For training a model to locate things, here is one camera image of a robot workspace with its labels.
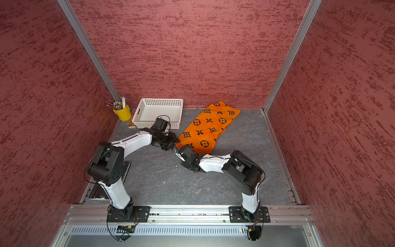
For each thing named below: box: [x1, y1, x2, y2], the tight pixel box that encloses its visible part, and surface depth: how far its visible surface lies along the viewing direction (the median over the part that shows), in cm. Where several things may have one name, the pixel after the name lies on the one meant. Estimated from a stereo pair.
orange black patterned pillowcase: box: [174, 100, 242, 155], surface depth 109 cm
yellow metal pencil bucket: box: [112, 104, 132, 121], surface depth 112 cm
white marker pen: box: [121, 94, 126, 110], surface depth 106 cm
